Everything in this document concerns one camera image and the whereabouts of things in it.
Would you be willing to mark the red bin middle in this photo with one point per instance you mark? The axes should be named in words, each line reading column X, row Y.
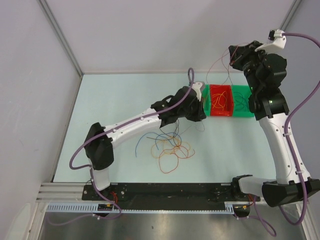
column 222, row 104

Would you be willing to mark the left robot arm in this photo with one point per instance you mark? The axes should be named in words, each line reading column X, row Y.
column 101, row 141

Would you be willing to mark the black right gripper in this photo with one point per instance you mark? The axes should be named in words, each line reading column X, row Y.
column 238, row 54

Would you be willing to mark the green bin left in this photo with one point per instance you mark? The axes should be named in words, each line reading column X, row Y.
column 206, row 100

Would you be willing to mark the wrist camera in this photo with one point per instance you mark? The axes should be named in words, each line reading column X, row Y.
column 198, row 87
column 277, row 42

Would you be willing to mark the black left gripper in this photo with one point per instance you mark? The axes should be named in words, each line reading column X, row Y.
column 200, row 114

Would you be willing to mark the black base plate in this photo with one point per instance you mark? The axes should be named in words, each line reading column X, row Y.
column 174, row 196

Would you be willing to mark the green bin right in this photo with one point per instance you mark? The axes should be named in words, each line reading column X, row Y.
column 241, row 94

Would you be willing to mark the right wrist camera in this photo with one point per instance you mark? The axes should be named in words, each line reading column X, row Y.
column 277, row 42

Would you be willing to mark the aluminium frame post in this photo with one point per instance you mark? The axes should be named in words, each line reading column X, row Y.
column 296, row 4
column 48, row 13

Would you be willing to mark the aluminium frame post right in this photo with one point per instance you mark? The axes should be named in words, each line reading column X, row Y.
column 296, row 4

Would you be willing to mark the slotted cable duct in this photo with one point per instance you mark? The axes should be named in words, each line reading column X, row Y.
column 226, row 208

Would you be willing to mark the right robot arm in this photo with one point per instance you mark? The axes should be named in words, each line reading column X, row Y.
column 292, row 181

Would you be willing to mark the aluminium frame post left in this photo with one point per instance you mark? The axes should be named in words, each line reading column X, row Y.
column 48, row 13

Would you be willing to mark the green bin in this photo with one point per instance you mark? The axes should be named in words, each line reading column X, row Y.
column 206, row 100
column 241, row 94

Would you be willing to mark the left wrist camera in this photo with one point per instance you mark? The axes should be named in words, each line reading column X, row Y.
column 198, row 87

